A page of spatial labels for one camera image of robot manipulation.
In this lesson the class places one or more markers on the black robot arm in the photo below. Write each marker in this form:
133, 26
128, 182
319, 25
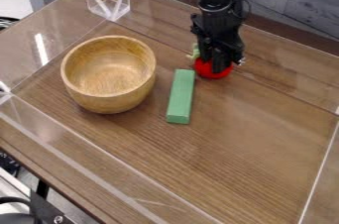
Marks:
216, 5

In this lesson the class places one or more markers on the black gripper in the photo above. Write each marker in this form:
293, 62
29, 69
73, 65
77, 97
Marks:
216, 28

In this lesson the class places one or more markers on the clear acrylic enclosure wall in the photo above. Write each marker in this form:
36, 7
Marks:
253, 161

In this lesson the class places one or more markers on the black clamp with cable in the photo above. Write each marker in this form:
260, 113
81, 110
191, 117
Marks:
35, 216

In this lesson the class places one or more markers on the clear acrylic corner bracket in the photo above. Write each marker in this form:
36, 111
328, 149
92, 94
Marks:
108, 9

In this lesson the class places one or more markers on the red knitted fruit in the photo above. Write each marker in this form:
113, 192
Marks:
203, 68

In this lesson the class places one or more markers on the wooden bowl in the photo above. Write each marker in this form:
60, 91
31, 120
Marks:
108, 73

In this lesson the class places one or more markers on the green rectangular block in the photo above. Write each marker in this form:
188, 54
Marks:
180, 97

